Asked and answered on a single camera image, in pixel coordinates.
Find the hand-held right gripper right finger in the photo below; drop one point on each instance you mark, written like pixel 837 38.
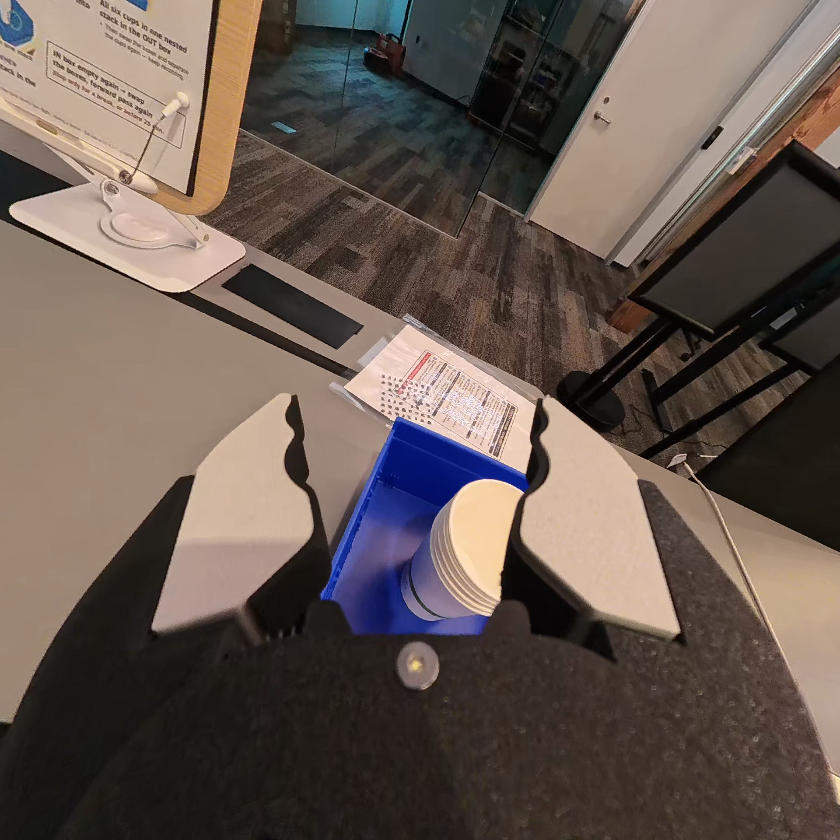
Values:
pixel 584 531

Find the laminated printed paper sheet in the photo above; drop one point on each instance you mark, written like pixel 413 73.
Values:
pixel 407 367

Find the red equipment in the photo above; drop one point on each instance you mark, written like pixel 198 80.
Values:
pixel 390 52

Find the blue plastic bin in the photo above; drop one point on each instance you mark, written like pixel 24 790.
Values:
pixel 380 525

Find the black monitor floor stand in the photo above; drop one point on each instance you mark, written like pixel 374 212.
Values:
pixel 590 397

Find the stack of white paper cups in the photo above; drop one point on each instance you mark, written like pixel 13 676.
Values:
pixel 472 538

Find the black easel signboard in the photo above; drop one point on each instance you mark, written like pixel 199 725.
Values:
pixel 741 256

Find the white door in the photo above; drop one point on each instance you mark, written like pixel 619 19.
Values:
pixel 656 98

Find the black wall card reader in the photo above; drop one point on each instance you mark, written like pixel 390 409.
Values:
pixel 712 138

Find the wooden sign board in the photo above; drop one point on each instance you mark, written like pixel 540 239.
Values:
pixel 229 98

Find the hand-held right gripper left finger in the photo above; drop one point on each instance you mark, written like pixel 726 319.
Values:
pixel 243 518

